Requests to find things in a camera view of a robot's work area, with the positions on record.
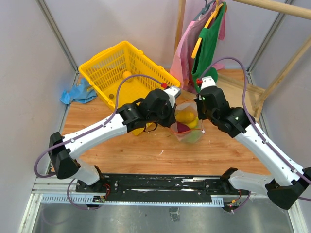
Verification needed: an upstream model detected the yellow banana toy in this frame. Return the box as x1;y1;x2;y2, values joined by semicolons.
185;118;199;129

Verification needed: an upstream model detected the purple eggplant toy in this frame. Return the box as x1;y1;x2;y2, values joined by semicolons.
176;122;191;133

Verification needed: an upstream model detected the clear zip top bag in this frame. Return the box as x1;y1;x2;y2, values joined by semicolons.
170;100;206;143

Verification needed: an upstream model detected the yellow orange mango toy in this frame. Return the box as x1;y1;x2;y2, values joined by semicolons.
122;71;133;82

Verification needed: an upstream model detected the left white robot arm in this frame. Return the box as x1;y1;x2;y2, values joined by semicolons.
49;86;181;192

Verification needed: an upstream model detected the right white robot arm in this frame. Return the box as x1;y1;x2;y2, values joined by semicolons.
195;85;311;210

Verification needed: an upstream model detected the pink shirt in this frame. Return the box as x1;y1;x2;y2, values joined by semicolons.
170;1;225;93

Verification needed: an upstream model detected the green shirt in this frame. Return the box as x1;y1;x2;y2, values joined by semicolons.
191;2;227;93

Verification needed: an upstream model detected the yellow plastic basket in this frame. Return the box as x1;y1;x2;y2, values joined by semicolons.
78;40;181;136

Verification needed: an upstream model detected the blue cloth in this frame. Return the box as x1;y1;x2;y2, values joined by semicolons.
60;78;97;105

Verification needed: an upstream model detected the yellow clothes hanger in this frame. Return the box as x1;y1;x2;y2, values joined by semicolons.
190;1;225;60

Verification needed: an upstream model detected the grey clothes hanger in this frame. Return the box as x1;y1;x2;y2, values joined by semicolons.
193;0;215;21

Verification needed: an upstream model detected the wooden clothes rack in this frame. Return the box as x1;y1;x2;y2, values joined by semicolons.
173;0;311;126

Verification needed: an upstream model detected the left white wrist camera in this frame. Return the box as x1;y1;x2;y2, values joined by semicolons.
164;86;181;108

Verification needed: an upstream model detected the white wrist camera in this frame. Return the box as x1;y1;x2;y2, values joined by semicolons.
196;76;216;93
164;86;181;108

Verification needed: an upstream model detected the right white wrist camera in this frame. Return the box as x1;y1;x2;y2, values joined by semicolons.
196;76;216;93

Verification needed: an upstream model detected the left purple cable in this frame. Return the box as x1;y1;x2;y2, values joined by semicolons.
33;74;168;211

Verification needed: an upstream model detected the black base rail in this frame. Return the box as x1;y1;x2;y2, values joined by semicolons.
75;173;248;205

